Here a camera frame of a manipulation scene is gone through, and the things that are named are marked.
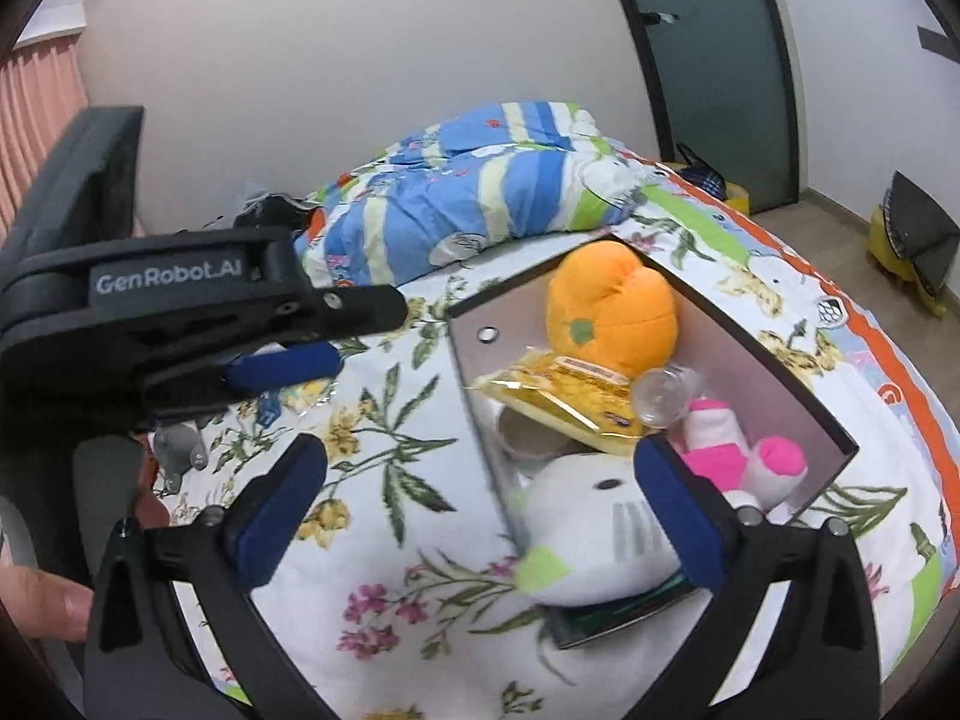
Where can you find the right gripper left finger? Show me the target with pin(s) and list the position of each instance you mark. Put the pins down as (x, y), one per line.
(140, 658)

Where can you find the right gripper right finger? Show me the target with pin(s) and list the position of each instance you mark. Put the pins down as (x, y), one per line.
(821, 660)

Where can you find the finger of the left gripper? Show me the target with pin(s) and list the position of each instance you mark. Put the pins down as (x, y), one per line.
(281, 367)

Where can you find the blue tissue packet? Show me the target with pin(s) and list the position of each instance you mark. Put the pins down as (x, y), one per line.
(268, 409)

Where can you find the grey white animal plush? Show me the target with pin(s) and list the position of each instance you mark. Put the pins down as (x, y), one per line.
(178, 449)

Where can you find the clear plastic bottle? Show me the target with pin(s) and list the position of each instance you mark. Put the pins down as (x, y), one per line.
(664, 395)

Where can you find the yellow snack package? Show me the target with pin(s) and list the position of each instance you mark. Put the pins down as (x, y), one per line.
(575, 398)

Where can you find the orange pumpkin plush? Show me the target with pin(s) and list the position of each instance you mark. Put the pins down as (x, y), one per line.
(606, 307)

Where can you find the person's hand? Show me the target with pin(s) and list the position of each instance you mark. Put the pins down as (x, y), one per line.
(45, 606)

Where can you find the black clothing pile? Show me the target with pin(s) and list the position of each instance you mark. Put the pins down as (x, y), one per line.
(275, 210)

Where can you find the striped cartoon bed sheet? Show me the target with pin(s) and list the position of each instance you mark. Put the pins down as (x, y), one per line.
(900, 492)

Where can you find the pink curtain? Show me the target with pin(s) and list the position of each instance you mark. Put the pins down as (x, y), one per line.
(42, 91)

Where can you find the white pink kitty plush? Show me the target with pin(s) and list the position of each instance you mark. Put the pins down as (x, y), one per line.
(593, 536)

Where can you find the white floral blanket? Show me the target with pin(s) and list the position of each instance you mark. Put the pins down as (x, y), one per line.
(396, 598)

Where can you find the black storage box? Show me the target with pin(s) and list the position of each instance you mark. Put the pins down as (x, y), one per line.
(495, 327)

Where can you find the blue striped quilt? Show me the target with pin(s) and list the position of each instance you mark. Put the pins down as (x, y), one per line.
(447, 193)

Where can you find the black yellow dustpan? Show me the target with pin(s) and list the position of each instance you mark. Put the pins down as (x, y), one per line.
(915, 240)

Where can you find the blue checked bag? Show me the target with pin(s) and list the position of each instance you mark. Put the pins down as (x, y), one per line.
(696, 171)

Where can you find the green glass door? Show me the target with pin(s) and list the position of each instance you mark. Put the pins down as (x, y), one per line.
(719, 81)

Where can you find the grey wall switch plate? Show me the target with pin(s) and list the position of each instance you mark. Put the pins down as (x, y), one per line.
(938, 44)

